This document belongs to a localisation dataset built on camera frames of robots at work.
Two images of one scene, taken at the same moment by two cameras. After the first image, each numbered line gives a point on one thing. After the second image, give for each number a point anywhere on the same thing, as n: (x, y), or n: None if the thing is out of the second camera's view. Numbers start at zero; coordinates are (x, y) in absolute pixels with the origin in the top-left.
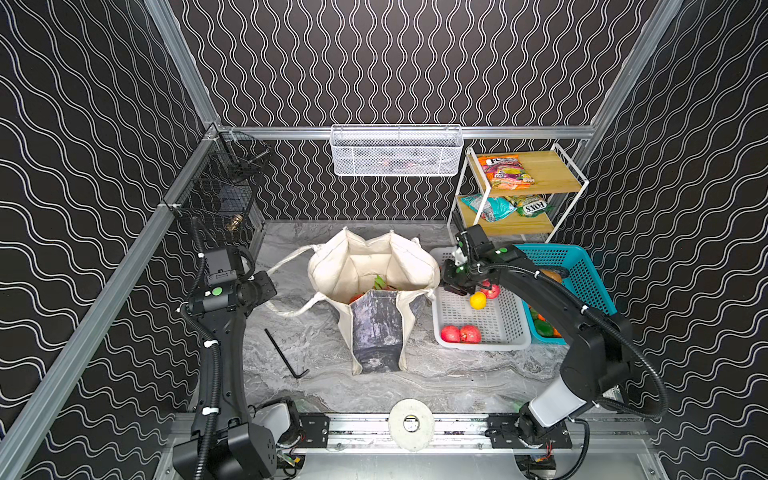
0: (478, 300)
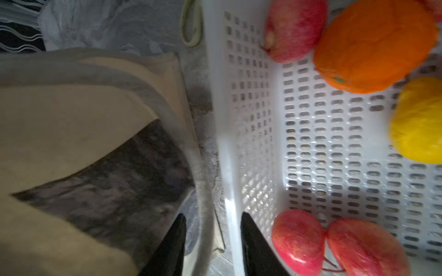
0: (415, 121)
